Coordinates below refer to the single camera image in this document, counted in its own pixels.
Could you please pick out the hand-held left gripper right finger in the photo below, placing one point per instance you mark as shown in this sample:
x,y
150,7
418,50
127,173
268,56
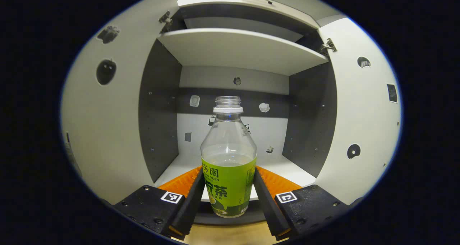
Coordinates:
x,y
267,209

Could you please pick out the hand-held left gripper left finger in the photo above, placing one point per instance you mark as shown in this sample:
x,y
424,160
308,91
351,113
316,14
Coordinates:
x,y
190,209

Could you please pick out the green label clear bottle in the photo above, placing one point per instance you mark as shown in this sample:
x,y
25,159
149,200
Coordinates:
x,y
228,187

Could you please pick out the white and grey cabinet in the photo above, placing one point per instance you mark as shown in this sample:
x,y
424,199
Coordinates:
x,y
161,112

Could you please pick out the white cabinet door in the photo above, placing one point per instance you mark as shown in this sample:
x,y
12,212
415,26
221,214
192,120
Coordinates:
x,y
363,122
107,130

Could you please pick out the white cabinet drawer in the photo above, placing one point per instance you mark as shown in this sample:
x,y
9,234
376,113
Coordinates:
x,y
215,0

